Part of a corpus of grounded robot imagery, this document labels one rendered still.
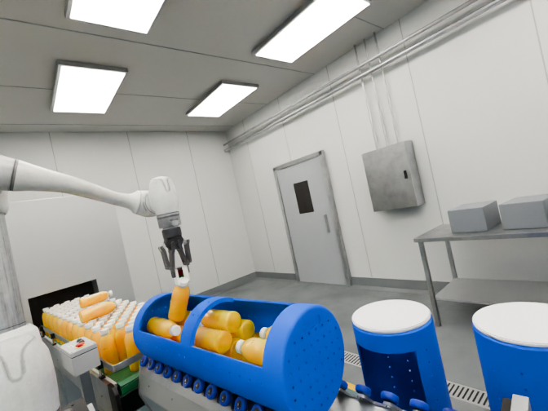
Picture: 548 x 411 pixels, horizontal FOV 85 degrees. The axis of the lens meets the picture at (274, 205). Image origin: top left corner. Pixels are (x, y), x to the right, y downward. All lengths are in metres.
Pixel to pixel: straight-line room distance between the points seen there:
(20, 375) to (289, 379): 0.68
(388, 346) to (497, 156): 3.04
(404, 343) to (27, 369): 1.08
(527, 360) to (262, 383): 0.69
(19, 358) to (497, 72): 4.04
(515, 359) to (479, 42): 3.41
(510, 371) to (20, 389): 1.28
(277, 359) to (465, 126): 3.53
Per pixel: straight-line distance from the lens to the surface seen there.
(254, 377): 0.88
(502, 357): 1.12
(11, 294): 1.30
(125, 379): 1.70
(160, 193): 1.26
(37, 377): 1.10
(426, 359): 1.22
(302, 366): 0.87
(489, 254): 4.12
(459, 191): 4.04
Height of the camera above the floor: 1.52
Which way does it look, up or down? level
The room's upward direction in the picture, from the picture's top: 12 degrees counter-clockwise
